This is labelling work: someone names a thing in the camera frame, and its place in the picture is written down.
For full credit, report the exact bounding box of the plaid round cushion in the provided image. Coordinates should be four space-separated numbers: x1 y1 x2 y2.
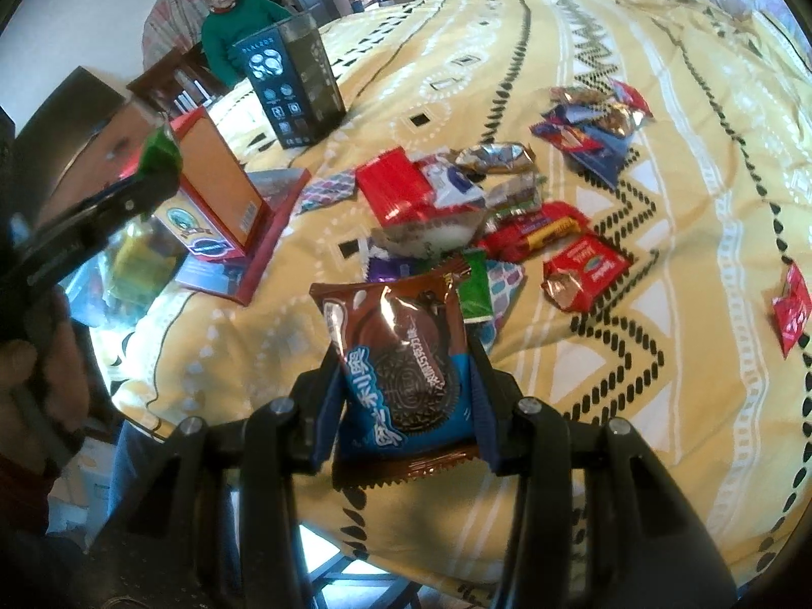
141 0 212 72

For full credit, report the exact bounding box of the yellow snack packet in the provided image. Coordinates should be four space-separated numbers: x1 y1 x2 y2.
110 221 180 307

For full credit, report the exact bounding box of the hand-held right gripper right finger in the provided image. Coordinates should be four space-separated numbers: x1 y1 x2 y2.
466 349 737 609

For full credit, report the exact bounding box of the wooden dresser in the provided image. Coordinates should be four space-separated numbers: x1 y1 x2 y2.
57 100 170 205

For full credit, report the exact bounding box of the red pink snack packet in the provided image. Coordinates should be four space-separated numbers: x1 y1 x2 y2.
771 262 812 360

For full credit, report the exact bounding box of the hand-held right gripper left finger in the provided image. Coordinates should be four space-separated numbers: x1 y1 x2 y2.
95 349 345 609

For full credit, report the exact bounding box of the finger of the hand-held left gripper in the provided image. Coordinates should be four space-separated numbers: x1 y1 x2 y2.
25 166 183 288

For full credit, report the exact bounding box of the red packet with gold bar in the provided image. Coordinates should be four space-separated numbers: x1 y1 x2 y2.
475 199 595 263

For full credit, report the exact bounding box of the red packet with silver end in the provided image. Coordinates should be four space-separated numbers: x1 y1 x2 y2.
539 233 633 314

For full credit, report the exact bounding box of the red foil snack packet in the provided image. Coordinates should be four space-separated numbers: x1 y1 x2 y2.
354 146 440 227

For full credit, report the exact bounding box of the clear brown pastry packet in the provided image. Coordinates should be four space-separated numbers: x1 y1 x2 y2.
484 173 548 233

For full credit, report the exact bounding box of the red blue snack packet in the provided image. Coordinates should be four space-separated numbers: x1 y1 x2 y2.
529 119 605 154

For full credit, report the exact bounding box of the person's left hand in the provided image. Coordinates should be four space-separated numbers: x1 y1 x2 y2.
0 295 91 459

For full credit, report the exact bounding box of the glass bowl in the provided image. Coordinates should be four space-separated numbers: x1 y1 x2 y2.
62 211 192 357

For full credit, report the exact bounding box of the dark wooden chair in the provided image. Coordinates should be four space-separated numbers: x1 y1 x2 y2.
125 46 221 123

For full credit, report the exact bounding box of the brown sandwich cookie packet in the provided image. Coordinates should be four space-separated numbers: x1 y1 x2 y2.
309 269 491 491

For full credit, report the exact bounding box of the orange red carton box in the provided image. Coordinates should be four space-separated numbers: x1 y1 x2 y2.
166 106 268 262

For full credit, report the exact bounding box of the white cardboard box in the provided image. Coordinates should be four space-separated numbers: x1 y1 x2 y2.
49 436 123 535

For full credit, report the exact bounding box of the purple snack packet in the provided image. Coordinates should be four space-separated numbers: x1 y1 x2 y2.
365 252 415 284

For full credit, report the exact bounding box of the silver brown snack packet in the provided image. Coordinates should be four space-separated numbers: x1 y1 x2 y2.
454 141 538 175

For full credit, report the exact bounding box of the red white snack packet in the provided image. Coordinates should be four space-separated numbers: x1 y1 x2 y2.
417 151 487 208

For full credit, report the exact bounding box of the flat dark red mask box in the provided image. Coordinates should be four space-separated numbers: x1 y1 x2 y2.
173 167 312 307

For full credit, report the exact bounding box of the tall black carton box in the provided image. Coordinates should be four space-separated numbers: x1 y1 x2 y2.
231 15 348 151

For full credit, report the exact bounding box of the green snack packet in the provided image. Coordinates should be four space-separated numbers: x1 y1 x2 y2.
138 122 183 180
458 246 497 326

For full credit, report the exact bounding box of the brown chip cookie packet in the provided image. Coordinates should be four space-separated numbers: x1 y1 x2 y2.
595 100 656 142

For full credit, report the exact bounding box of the blue white patterned packet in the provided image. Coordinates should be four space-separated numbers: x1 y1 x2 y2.
297 170 357 215
484 257 529 326

